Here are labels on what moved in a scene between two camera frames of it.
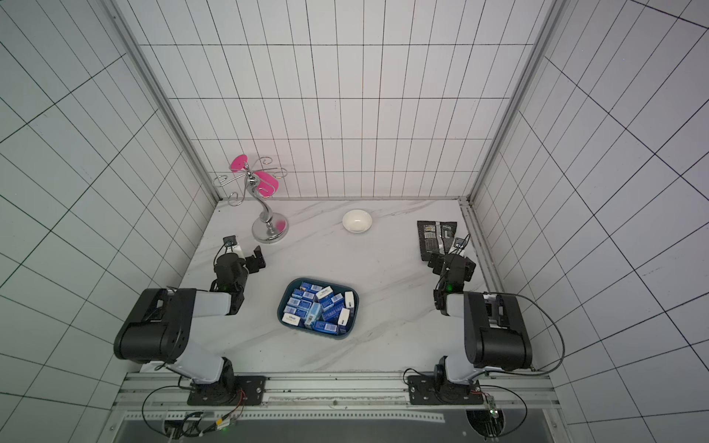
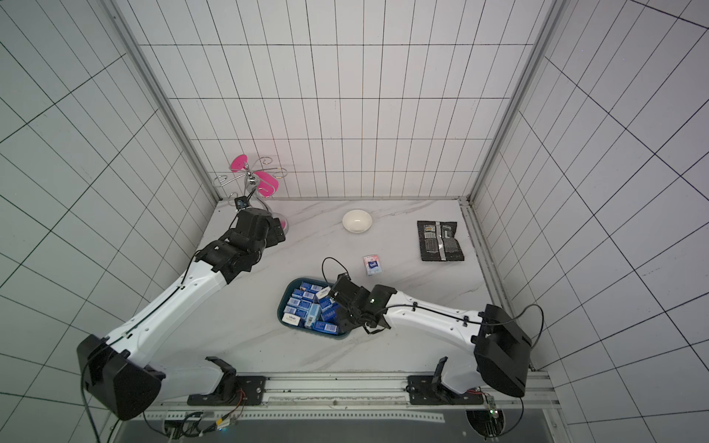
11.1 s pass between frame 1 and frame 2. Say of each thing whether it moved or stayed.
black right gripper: moved
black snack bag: stayed
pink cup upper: stayed
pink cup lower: stayed
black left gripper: moved
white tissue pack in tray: stayed
